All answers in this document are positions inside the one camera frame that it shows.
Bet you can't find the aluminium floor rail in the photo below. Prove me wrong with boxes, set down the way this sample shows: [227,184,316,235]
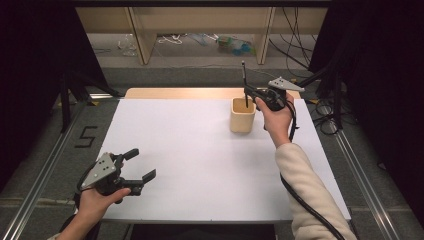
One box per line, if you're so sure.
[318,102,403,240]
[0,99,92,240]

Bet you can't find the black pen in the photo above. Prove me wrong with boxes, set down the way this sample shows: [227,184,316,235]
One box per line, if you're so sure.
[241,60,249,109]

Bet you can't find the left hand-held gripper cable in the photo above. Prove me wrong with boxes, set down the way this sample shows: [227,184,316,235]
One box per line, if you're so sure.
[72,163,97,209]

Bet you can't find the black floor cable coil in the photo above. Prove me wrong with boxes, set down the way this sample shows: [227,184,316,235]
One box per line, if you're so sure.
[310,102,342,136]

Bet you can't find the black metal stand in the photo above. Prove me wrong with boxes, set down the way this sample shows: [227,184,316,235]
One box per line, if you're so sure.
[294,63,345,131]
[59,70,122,134]

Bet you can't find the beige wooden desk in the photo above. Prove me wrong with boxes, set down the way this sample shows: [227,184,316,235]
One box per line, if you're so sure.
[75,6,329,66]

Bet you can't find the white cord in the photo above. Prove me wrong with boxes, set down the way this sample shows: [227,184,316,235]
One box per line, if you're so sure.
[157,33,188,46]

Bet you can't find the person's right hand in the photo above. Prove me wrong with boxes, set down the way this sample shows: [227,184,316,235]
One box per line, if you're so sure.
[255,93,296,149]

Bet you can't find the green and blue plastic packets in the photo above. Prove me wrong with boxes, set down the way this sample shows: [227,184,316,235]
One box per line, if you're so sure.
[215,34,257,57]

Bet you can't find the hanging black cables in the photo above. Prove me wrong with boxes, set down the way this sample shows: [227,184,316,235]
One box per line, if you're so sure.
[268,7,318,80]

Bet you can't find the beige square pen holder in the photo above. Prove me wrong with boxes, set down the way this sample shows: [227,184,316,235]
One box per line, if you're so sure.
[229,96,257,134]

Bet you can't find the black curtain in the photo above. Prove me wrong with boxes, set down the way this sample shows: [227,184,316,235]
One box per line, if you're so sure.
[308,0,424,229]
[0,0,109,193]

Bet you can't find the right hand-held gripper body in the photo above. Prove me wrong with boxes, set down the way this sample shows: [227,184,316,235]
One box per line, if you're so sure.
[253,76,306,112]

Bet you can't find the person's left hand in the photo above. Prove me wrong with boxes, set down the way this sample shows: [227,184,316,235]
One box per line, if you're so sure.
[74,187,132,224]

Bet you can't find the white board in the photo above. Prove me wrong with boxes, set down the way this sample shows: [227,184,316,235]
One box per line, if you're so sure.
[99,97,352,224]

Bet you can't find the hand-held gripper cable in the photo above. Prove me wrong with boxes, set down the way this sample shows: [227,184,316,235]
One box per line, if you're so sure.
[279,99,347,240]
[72,163,97,209]

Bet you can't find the clear plastic bag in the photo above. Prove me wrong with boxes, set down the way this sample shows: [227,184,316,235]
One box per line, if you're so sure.
[116,33,139,57]

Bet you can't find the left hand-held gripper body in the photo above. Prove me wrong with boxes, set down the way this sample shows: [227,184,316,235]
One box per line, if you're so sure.
[79,152,144,197]

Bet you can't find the right hand-held gripper cable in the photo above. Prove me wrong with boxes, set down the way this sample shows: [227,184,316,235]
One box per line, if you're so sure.
[279,99,347,240]

